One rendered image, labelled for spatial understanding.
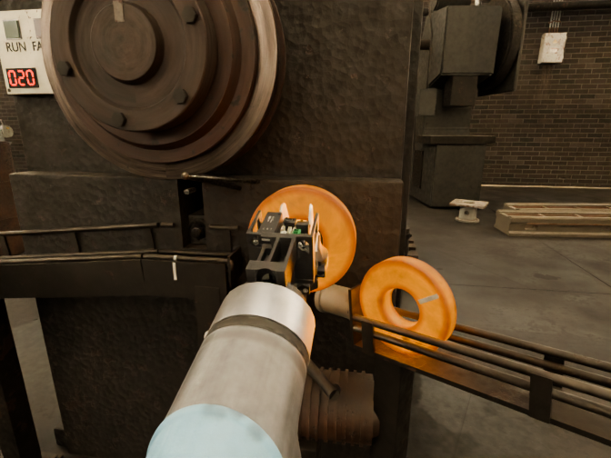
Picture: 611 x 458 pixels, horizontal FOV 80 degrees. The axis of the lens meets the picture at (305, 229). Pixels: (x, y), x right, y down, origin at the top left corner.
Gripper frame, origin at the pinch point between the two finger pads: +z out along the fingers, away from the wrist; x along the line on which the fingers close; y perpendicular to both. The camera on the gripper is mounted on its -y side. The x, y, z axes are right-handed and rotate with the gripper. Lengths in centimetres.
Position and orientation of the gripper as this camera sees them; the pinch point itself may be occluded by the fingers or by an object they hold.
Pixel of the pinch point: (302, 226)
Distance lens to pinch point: 53.0
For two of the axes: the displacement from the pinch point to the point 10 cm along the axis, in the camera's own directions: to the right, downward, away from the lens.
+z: 1.5, -5.2, 8.4
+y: -0.3, -8.5, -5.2
